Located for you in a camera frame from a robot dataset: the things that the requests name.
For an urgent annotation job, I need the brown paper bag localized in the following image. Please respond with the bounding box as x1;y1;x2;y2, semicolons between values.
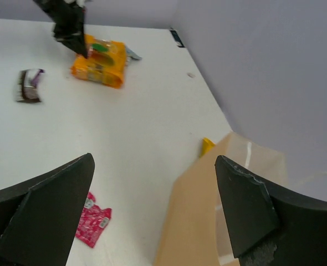
154;132;288;265

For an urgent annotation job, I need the orange yellow snack bag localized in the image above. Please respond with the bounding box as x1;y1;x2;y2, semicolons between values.
70;34;127;89

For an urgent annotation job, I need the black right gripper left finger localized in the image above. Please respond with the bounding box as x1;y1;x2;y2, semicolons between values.
0;153;94;265

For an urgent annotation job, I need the pink red snack packet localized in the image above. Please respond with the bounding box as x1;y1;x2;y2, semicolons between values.
75;192;112;248

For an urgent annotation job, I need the brown chocolate bar wrapper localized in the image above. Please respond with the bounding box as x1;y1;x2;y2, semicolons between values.
14;68;45;104

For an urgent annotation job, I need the left blue corner label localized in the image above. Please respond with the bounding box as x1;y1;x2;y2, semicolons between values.
170;28;185;48

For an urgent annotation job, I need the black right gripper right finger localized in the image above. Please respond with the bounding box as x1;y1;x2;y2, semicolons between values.
215;156;327;265

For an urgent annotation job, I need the yellow snack bar wrapper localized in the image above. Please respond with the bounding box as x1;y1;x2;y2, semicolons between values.
200;137;216;157

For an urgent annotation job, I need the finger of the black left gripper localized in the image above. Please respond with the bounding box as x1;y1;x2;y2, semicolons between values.
34;0;88;58

